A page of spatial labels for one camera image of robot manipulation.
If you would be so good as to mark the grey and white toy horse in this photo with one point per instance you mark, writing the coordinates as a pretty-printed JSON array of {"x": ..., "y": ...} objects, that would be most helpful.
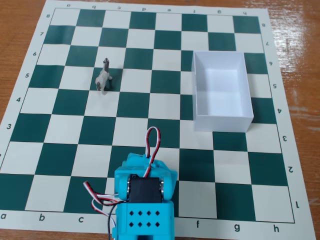
[{"x": 103, "y": 77}]

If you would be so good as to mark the cyan gripper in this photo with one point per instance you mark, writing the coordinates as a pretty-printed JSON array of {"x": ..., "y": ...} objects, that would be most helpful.
[{"x": 136, "y": 160}]

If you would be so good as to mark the white rectangular box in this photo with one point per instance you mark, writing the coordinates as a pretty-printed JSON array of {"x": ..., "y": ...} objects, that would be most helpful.
[{"x": 220, "y": 82}]

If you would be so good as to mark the green and cream chessboard mat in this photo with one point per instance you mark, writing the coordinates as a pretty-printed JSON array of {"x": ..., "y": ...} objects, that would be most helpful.
[{"x": 165, "y": 105}]

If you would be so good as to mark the cyan robot arm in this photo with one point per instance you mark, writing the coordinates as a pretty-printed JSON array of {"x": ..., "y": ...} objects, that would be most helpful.
[{"x": 143, "y": 220}]

